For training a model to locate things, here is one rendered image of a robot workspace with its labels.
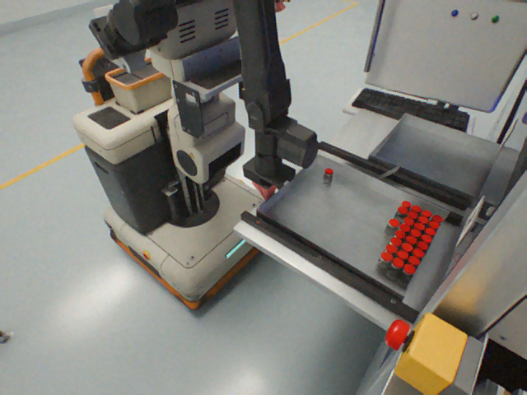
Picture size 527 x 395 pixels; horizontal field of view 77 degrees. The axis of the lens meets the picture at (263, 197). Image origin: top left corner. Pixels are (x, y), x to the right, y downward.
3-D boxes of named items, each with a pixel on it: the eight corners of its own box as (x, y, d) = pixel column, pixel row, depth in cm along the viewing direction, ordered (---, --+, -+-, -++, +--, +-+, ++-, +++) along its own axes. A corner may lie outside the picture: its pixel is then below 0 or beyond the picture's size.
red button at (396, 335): (415, 339, 47) (425, 327, 44) (405, 363, 45) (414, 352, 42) (389, 323, 49) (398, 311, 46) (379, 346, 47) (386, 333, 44)
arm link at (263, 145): (266, 110, 66) (248, 123, 63) (295, 122, 63) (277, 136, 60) (266, 139, 71) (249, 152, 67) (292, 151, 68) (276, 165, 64)
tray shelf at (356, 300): (523, 160, 94) (526, 155, 92) (450, 371, 55) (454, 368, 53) (366, 107, 114) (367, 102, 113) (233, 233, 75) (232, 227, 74)
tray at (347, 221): (444, 221, 75) (450, 211, 73) (398, 305, 61) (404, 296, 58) (316, 163, 90) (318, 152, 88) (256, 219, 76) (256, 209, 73)
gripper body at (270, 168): (278, 192, 68) (279, 164, 63) (241, 172, 73) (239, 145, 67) (296, 176, 72) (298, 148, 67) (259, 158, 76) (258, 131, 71)
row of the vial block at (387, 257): (417, 221, 75) (423, 207, 72) (383, 276, 65) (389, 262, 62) (407, 216, 76) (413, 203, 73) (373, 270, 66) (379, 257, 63)
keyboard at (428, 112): (468, 117, 120) (472, 111, 119) (464, 137, 112) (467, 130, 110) (362, 90, 135) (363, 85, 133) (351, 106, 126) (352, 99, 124)
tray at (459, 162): (524, 164, 90) (531, 154, 87) (504, 222, 75) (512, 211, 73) (402, 123, 104) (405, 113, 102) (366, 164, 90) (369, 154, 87)
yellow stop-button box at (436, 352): (460, 363, 46) (485, 343, 41) (445, 410, 42) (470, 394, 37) (408, 330, 50) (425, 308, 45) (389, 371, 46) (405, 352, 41)
